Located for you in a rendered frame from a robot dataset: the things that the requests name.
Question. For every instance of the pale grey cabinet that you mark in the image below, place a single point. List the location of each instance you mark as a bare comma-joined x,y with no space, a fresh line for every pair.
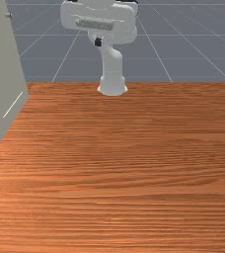
1,75

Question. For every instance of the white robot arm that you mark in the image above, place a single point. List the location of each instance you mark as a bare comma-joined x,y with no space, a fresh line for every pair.
112,69

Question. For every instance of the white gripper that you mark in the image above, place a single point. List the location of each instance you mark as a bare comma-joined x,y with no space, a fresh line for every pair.
124,23

